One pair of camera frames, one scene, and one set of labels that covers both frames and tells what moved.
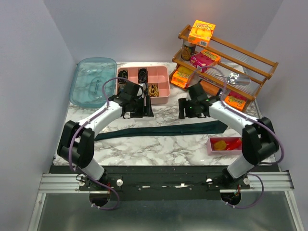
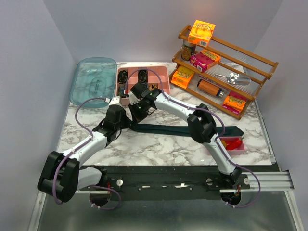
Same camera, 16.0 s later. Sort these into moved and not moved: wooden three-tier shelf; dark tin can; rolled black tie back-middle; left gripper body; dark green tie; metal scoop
Moved: left gripper body; dark green tie
Not moved: metal scoop; dark tin can; rolled black tie back-middle; wooden three-tier shelf
